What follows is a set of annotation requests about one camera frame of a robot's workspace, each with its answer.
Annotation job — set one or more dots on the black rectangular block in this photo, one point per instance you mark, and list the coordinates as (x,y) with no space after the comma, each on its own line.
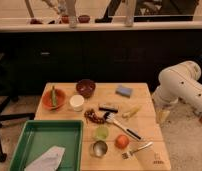
(113,110)

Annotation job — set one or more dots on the green stick in bowl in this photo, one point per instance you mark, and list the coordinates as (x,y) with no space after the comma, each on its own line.
(53,97)

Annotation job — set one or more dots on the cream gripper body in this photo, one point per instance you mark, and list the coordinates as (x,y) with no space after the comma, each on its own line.
(161,115)

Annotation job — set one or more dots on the orange bowl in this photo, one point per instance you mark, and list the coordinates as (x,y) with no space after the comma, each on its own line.
(47,101)

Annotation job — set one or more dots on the red chili peppers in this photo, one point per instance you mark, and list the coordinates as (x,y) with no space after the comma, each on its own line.
(90,115)

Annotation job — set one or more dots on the white cup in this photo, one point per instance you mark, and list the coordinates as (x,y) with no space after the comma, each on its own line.
(77,102)

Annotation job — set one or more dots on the blue grey sponge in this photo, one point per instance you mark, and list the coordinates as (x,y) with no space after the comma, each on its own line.
(124,91)

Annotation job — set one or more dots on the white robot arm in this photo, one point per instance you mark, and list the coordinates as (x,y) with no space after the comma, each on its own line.
(178,82)

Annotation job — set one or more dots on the green plastic tray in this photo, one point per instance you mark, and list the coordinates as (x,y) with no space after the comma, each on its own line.
(38,136)

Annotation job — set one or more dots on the dark red bowl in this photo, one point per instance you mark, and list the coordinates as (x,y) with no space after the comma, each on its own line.
(86,87)

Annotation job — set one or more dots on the wooden cutting board table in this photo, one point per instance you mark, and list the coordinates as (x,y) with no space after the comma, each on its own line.
(154,158)

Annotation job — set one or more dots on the black handled brush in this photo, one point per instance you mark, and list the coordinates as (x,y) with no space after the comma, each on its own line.
(110,118)

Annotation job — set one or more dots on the silver fork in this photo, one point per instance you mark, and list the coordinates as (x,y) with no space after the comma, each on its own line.
(130,153)

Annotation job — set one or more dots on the grey cloth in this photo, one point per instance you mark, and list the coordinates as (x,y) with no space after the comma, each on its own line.
(48,161)

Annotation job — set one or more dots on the green plastic cup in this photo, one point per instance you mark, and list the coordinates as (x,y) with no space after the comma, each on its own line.
(101,133)

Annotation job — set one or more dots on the metal measuring cup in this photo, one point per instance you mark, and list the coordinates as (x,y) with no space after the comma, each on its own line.
(99,148)

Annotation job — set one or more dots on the orange fruit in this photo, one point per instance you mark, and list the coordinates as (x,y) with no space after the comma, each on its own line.
(122,141)

